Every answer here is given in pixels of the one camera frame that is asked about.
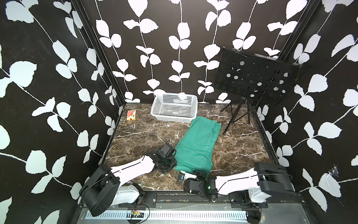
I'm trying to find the green long pants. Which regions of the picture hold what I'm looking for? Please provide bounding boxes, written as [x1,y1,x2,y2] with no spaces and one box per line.
[174,116,222,175]

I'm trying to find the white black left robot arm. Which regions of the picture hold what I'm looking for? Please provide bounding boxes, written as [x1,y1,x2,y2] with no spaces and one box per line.
[79,149,177,217]

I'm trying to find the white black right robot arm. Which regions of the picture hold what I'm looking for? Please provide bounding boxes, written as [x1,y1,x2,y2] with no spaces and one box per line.
[178,162,295,203]

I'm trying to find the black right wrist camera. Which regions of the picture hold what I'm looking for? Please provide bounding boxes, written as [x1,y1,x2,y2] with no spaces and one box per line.
[178,171,197,181]

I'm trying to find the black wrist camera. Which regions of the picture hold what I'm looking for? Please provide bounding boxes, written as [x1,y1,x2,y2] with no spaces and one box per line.
[158,143,176,159]
[178,171,197,181]

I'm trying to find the black perforated music stand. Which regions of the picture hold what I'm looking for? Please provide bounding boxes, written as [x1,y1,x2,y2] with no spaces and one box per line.
[213,48,309,126]

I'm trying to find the white plastic perforated basket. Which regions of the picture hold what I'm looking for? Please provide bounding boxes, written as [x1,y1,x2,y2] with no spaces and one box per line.
[151,93,198,123]

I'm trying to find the white slotted cable duct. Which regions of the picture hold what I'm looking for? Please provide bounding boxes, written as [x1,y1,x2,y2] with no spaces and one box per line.
[84,210,248,222]

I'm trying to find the yellow red playing card box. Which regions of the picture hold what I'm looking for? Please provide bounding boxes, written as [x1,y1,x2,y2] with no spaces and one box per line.
[126,110,137,121]

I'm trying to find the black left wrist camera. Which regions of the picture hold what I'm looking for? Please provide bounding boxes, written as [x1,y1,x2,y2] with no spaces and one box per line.
[158,143,176,159]

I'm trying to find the small green circuit board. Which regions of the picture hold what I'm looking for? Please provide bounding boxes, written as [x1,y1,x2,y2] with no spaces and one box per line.
[130,210,145,219]

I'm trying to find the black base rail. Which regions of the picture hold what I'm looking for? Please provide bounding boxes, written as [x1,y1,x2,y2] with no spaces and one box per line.
[110,191,305,210]

